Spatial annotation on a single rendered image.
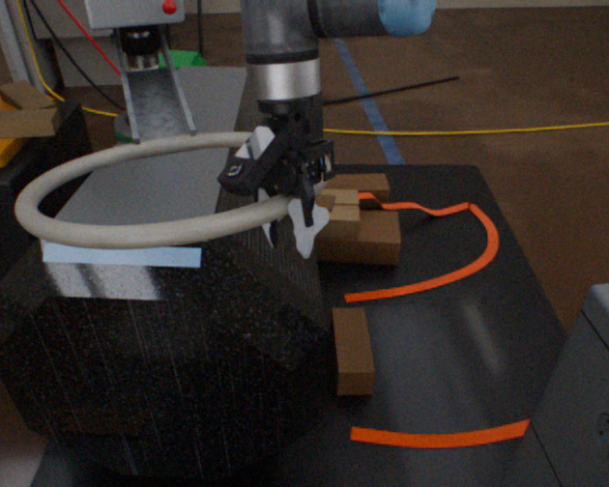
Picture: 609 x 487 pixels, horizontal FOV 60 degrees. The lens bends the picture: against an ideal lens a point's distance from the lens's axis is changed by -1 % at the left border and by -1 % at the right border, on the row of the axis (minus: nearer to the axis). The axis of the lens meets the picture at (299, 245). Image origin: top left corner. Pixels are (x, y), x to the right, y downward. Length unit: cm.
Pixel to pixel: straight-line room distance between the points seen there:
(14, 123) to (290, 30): 131
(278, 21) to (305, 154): 16
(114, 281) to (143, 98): 43
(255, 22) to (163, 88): 70
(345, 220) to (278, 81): 161
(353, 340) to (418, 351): 28
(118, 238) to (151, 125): 55
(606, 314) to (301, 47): 72
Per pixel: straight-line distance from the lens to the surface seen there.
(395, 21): 60
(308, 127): 70
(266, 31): 64
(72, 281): 116
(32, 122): 182
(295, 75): 64
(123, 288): 112
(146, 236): 66
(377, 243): 227
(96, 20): 137
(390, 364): 196
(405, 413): 184
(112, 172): 137
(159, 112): 123
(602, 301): 109
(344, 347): 183
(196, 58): 308
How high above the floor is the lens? 150
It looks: 38 degrees down
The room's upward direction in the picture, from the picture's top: straight up
